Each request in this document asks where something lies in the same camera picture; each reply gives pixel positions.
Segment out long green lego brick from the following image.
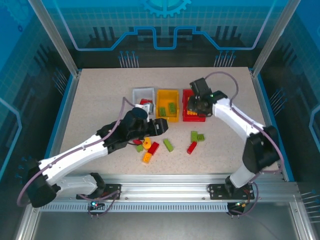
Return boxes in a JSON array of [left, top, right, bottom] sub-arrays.
[[163, 138, 175, 153]]

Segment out long red lego brick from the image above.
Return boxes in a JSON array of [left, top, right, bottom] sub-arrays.
[[147, 141, 161, 155]]

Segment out yellow lego brick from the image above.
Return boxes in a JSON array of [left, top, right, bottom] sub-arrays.
[[141, 151, 154, 165]]

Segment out red plastic bin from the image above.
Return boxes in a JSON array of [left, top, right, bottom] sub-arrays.
[[181, 88, 208, 123]]

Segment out yellow plastic bin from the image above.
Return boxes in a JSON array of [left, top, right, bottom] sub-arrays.
[[155, 89, 181, 123]]

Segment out white plastic bin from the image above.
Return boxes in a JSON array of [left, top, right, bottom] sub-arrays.
[[131, 86, 156, 119]]

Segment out small LED connector board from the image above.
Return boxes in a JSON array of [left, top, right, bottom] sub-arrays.
[[88, 199, 106, 211], [233, 201, 251, 210]]

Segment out grey metal base tray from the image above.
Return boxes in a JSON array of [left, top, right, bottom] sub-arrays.
[[14, 199, 311, 240]]

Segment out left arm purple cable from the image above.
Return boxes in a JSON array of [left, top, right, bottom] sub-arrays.
[[16, 96, 141, 207]]

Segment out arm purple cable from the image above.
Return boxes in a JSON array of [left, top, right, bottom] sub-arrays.
[[16, 96, 141, 207], [204, 71, 283, 191]]

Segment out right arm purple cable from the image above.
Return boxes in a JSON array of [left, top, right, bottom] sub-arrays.
[[204, 71, 283, 191]]

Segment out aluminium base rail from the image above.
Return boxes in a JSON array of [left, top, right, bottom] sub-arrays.
[[31, 173, 301, 203]]

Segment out aluminium side rail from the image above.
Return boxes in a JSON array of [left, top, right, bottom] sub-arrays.
[[37, 71, 82, 183], [249, 69, 296, 182]]

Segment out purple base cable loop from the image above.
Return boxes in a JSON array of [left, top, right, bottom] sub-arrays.
[[228, 182, 261, 219], [79, 190, 121, 219]]

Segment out slotted grey cable duct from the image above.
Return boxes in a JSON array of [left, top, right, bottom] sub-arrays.
[[39, 202, 230, 213]]

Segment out aluminium frame post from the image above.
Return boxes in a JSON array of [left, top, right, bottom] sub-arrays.
[[26, 0, 82, 77], [251, 0, 302, 77]]

